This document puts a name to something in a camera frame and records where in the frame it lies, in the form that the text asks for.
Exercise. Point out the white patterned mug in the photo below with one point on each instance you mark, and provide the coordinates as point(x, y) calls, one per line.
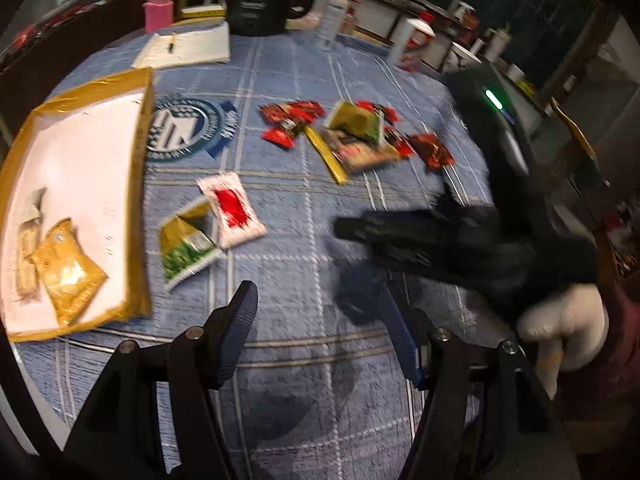
point(462, 57)

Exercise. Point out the yellow snack packet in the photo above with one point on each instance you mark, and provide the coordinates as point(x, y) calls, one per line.
point(65, 275)

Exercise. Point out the white red snack packet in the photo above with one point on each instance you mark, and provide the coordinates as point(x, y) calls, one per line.
point(232, 210)

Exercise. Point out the beige cracker packet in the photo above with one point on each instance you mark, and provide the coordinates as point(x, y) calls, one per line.
point(26, 260)

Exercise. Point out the white cup red label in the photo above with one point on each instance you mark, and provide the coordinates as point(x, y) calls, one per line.
point(410, 42)

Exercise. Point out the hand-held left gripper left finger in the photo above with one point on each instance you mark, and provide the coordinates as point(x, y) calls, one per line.
point(240, 320)

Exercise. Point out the yellow flat box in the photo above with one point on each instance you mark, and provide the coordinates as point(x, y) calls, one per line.
point(202, 11)

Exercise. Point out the red gold swirl snack packet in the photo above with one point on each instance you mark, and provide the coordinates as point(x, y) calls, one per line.
point(432, 150)

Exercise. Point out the person's right forearm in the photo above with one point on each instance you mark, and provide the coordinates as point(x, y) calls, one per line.
point(615, 360)

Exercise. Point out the black pen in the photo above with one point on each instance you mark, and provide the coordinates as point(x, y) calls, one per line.
point(172, 42)

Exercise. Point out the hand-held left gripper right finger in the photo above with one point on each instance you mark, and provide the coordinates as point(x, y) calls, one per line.
point(400, 330)

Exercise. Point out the pink water bottle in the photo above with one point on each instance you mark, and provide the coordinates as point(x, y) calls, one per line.
point(157, 10)

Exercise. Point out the gold stick packet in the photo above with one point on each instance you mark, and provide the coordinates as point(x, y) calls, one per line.
point(325, 152)

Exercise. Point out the person's right hand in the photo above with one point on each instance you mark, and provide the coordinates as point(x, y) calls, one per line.
point(565, 325)

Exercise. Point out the green gold snack packet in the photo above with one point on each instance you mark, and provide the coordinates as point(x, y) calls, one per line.
point(355, 120)
point(185, 250)

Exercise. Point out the white spray bottle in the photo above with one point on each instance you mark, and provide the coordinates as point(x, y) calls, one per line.
point(332, 15)

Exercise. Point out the white notebook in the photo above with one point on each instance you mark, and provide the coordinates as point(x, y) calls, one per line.
point(195, 45)

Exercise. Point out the pile of red packets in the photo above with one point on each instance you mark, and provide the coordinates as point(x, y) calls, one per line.
point(55, 22)

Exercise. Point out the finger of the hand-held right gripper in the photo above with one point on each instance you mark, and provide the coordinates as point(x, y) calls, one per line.
point(390, 237)

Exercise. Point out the dark red snack packet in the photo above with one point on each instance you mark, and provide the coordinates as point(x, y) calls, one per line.
point(386, 111)

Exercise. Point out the brown snack packet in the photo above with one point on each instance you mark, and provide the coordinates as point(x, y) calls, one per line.
point(360, 155)

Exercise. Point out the wooden chair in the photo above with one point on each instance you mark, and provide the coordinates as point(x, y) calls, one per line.
point(575, 130)

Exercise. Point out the yellow-rimmed white tray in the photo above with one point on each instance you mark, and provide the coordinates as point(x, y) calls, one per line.
point(75, 170)

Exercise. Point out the wide red snack packet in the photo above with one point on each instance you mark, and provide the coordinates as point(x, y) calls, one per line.
point(295, 110)

